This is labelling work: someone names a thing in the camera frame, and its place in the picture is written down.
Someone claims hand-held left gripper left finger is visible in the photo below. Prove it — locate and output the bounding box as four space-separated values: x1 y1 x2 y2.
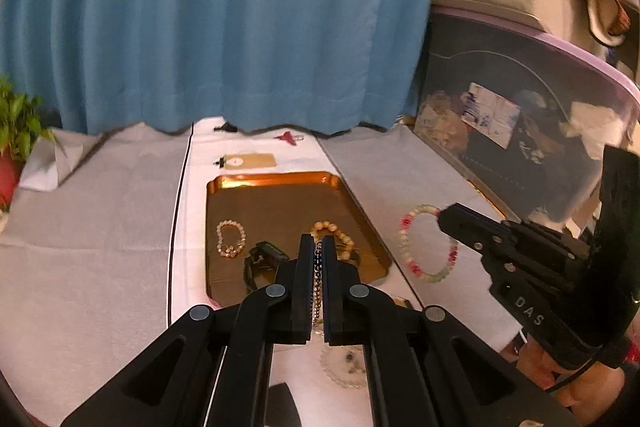
60 233 317 427

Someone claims clear storage bin pink lid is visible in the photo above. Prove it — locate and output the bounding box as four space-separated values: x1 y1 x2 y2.
412 4 640 239

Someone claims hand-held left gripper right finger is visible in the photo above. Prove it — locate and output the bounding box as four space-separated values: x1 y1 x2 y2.
322 234 578 427

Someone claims golden rectangular tray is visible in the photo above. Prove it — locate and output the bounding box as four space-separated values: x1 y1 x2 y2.
205 171 394 309

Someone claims clear crystal bead bracelet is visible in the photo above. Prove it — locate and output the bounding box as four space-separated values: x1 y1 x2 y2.
319 345 369 391

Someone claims pearl gold bracelet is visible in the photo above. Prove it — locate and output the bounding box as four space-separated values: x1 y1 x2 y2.
215 219 248 260

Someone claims pink green bead bracelet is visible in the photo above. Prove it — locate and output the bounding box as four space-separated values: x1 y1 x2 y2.
398 204 459 283

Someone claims black green wristwatch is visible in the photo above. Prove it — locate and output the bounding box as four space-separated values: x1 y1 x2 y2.
243 240 289 294

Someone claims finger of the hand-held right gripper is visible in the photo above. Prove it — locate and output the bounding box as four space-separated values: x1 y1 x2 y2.
437 203 596 270

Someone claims grey tablecloth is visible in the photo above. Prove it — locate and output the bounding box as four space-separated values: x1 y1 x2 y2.
0 122 522 427

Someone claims amber bead bracelet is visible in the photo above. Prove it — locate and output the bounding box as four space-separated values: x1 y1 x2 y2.
309 219 362 266

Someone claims person's right hand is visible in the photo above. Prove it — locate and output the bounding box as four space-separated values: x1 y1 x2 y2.
515 338 627 423

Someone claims blue curtain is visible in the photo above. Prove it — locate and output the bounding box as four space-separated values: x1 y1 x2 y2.
0 0 447 138

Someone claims white lamp print table runner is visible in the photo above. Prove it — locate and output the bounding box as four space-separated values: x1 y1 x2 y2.
164 119 426 427

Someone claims green potted plant red pot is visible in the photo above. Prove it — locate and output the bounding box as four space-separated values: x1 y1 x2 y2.
0 74 57 214

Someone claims dark metallic bead bracelet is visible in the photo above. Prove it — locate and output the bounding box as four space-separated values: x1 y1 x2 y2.
312 239 325 329

